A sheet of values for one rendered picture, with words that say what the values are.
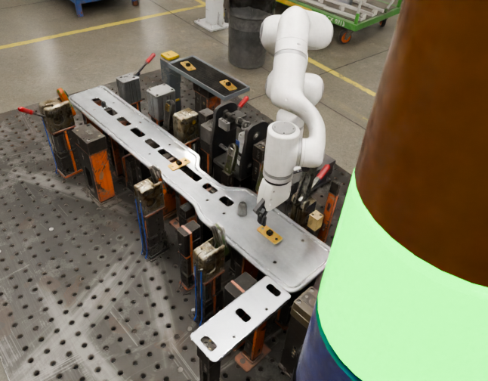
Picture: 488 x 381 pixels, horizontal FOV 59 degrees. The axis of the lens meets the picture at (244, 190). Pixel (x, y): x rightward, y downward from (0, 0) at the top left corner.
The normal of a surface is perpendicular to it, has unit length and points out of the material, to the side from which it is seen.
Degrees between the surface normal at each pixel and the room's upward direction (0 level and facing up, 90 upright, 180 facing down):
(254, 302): 0
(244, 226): 0
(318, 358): 90
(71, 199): 0
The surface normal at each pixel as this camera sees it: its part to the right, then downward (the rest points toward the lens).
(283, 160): 0.07, 0.68
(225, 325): 0.06, -0.74
